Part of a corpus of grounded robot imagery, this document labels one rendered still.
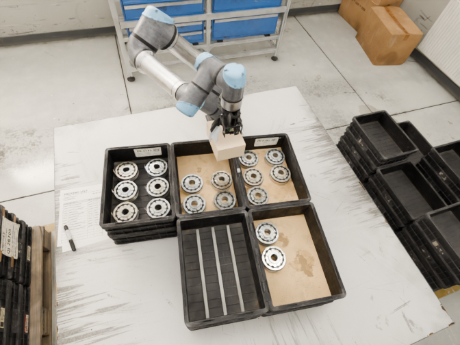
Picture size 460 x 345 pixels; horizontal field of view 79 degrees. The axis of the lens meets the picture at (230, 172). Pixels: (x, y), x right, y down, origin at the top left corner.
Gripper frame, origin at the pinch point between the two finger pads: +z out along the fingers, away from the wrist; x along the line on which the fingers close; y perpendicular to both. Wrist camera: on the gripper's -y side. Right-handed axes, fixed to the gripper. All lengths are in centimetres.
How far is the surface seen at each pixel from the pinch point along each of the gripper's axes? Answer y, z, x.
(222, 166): -2.0, 26.7, 1.3
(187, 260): 38, 27, -27
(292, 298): 65, 26, 9
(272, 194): 20.2, 26.5, 19.6
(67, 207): -7, 40, -76
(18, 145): -121, 111, -138
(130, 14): -185, 45, -22
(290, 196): 23.7, 26.5, 27.6
